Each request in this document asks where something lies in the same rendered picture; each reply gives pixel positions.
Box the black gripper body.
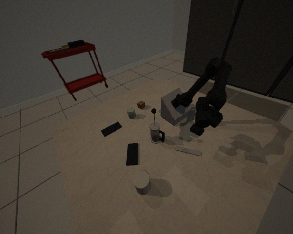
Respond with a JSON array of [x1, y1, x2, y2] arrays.
[[190, 124, 204, 136]]

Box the glass french press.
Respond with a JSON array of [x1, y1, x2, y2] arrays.
[[149, 108, 165, 144]]

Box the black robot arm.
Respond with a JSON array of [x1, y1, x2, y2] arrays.
[[171, 57, 232, 128]]

